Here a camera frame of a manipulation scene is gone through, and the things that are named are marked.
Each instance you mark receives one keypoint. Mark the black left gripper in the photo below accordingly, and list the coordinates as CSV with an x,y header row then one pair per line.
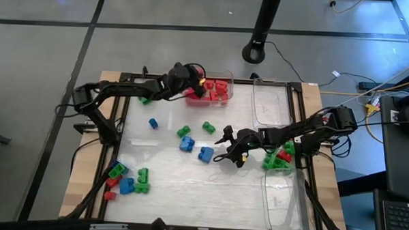
x,y
180,78

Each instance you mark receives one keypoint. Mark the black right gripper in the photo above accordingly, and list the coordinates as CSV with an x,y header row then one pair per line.
x,y
244,140

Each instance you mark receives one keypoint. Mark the clear plastic bin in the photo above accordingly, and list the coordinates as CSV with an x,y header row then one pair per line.
x,y
228,75
286,203
271,103

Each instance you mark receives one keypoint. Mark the long green toy block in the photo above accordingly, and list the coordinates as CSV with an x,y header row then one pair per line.
x,y
144,100
270,161
285,165

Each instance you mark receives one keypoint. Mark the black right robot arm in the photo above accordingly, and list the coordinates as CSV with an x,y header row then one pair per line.
x,y
292,130

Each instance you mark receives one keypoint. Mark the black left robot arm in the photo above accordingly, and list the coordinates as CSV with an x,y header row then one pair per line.
x,y
123,89

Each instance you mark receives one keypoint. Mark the yellow left gripper tag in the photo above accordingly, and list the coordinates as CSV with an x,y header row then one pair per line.
x,y
202,82

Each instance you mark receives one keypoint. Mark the small blue toy block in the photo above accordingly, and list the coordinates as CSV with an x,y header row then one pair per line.
x,y
153,123

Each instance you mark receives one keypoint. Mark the yellow plug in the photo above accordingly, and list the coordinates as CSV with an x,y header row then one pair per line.
x,y
372,108

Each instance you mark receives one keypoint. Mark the black power strip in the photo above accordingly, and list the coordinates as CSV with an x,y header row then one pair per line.
x,y
372,86

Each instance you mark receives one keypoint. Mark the black laptop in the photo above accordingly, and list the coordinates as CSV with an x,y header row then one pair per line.
x,y
400,159

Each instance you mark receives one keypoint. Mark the black aluminium table frame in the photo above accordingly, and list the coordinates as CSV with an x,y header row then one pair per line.
x,y
243,81

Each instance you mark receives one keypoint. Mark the black camera pole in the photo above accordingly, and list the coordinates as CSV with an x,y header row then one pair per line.
x,y
262,28

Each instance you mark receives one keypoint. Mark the black table-level camera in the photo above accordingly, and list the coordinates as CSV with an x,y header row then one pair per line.
x,y
159,226

